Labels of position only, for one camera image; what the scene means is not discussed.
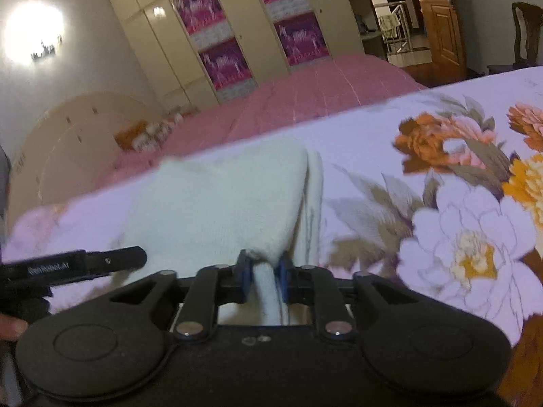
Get wooden door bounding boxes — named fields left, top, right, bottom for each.
left=407, top=0, right=468, bottom=88

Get wall lamp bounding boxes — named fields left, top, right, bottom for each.
left=31, top=36, right=64, bottom=62

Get floral printed blanket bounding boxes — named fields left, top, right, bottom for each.
left=0, top=65, right=543, bottom=407

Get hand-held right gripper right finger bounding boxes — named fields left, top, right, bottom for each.
left=275, top=254, right=418, bottom=344

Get cream arched headboard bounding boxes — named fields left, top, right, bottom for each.
left=8, top=91, right=164, bottom=221

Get orange and white pillows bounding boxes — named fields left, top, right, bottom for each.
left=132, top=114, right=192, bottom=154

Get orange cloth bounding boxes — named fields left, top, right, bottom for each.
left=114, top=121, right=147, bottom=150

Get pink bedspread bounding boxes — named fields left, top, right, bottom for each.
left=99, top=54, right=427, bottom=179

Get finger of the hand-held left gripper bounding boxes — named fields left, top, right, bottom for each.
left=82, top=246, right=147, bottom=273

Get open white shelf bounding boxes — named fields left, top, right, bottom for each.
left=337, top=0, right=389, bottom=61

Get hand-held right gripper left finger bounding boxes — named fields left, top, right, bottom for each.
left=109, top=249, right=256, bottom=342

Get beige wardrobe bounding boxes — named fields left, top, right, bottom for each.
left=94, top=0, right=366, bottom=109

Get dark wooden chair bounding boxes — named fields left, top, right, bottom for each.
left=487, top=2, right=543, bottom=75

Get white cloth garment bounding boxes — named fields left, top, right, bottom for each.
left=122, top=136, right=325, bottom=328

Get person's left hand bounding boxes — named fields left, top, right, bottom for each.
left=0, top=314, right=30, bottom=341

